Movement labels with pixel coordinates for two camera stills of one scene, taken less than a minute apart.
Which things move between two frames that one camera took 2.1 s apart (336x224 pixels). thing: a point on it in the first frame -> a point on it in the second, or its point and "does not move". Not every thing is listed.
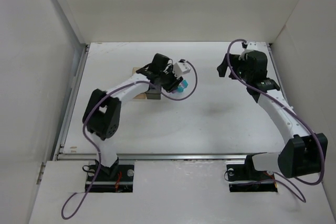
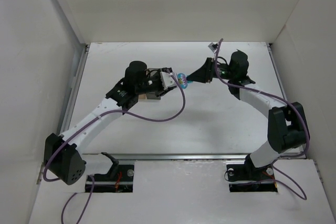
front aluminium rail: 92,157 does not move
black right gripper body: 229,63 -> 208,66
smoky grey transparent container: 154,92 does not move
